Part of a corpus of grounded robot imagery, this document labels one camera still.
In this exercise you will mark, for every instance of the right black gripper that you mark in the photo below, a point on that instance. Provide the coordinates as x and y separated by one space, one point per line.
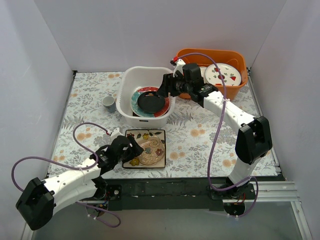
170 83

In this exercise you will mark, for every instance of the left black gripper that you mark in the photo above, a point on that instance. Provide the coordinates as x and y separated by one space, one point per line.
127 150

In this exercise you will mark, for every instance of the square cream floral plate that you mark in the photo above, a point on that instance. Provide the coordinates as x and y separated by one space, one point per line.
144 134

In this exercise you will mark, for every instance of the clear pink glass plate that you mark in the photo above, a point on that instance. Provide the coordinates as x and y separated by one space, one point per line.
153 151

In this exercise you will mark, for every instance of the black bowl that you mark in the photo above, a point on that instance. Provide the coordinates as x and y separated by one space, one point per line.
151 102

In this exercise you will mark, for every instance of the black square floral plate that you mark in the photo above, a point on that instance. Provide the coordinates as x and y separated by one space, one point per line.
135 114

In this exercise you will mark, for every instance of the red rimmed round plate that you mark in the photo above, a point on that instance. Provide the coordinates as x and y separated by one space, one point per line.
134 106

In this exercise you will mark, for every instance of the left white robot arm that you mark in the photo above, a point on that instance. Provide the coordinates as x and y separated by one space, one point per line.
41 199

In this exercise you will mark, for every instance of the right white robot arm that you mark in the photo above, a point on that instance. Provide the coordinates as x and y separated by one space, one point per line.
253 133

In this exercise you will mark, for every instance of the white plastic bin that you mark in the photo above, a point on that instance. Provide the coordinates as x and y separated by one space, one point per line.
133 79

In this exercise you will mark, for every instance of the orange plastic bin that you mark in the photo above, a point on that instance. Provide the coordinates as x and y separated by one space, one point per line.
229 57

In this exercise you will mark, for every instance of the small white cup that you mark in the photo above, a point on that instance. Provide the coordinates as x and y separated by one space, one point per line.
109 103

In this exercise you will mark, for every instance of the floral table mat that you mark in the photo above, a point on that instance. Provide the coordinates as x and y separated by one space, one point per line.
194 146

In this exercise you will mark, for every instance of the white watermelon pattern plate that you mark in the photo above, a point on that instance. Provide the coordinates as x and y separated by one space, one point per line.
230 75

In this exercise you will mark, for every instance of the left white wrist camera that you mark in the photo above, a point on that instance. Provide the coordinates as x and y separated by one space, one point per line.
116 132

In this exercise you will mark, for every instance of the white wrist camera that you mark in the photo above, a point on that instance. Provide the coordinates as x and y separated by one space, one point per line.
178 64
116 132

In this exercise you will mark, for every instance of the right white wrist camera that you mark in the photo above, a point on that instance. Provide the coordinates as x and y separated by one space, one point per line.
178 64

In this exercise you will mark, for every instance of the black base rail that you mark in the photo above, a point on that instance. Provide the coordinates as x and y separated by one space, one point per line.
171 194

